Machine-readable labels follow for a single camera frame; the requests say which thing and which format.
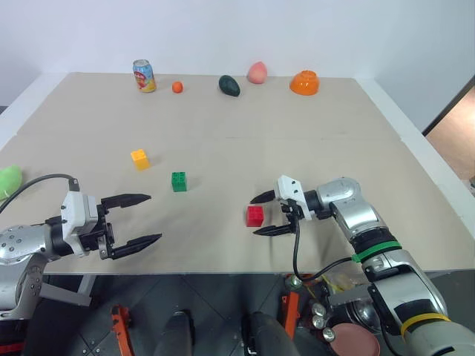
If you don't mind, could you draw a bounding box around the orange metal stand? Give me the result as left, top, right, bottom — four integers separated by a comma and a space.
280, 291, 301, 340
110, 304, 134, 356

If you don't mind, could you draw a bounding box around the grey table bracket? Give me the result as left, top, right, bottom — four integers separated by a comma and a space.
39, 283, 92, 307

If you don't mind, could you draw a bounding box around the shiny metal bowl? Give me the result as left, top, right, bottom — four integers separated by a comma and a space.
344, 296, 376, 328

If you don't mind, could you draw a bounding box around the dark green avocado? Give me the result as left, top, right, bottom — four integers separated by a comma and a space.
217, 75, 242, 99

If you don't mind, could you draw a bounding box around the yellow rubber band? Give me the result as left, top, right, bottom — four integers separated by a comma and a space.
399, 313, 452, 337

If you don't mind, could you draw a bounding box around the red toy brick cube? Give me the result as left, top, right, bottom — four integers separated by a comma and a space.
246, 205, 266, 228

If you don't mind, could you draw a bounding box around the green toy brick cube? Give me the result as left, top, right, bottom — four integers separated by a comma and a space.
171, 171, 189, 193

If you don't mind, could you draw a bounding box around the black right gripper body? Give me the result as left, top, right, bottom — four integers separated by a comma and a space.
280, 198, 303, 234

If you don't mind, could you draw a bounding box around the colourful drink can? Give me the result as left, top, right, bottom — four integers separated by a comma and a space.
132, 59, 158, 94

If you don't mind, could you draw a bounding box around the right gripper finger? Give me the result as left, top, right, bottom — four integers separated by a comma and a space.
252, 222, 298, 237
250, 188, 278, 205

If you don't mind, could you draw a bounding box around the light green soft toy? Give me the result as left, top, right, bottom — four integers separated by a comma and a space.
0, 165, 24, 202

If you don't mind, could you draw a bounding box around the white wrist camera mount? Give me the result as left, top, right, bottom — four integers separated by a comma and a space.
275, 174, 317, 223
60, 191, 100, 244

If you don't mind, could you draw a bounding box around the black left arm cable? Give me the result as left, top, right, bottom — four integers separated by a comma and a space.
0, 174, 81, 215

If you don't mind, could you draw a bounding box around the green cable tie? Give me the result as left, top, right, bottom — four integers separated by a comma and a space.
351, 240, 403, 264

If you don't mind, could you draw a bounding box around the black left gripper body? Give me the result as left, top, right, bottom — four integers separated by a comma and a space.
76, 202, 116, 260

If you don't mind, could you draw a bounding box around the brown round plate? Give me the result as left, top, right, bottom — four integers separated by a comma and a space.
329, 322, 381, 356

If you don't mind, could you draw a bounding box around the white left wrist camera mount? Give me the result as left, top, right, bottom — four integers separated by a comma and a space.
60, 191, 100, 244

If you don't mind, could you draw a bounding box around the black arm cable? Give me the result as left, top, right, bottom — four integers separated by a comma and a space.
291, 218, 358, 283
0, 174, 81, 215

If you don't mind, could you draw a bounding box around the orange plastic bowl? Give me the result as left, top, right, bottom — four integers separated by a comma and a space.
289, 70, 322, 97

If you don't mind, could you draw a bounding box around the dark rounded shape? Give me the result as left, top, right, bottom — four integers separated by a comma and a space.
240, 311, 295, 356
153, 310, 196, 356

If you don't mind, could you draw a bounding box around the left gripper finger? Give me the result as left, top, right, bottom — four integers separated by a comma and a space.
100, 193, 152, 209
111, 233, 163, 260

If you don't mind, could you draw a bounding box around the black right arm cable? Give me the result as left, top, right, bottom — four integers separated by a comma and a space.
291, 218, 358, 283

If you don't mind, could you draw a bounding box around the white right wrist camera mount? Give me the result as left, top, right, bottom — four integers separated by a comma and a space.
275, 174, 317, 223

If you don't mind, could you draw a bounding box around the yellow toy brick cube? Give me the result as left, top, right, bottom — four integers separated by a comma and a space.
130, 148, 151, 172

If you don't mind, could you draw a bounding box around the pink peach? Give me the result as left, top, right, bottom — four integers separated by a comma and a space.
246, 61, 270, 85

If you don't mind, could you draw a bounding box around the brown wooden door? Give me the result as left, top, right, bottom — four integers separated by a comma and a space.
422, 75, 475, 181

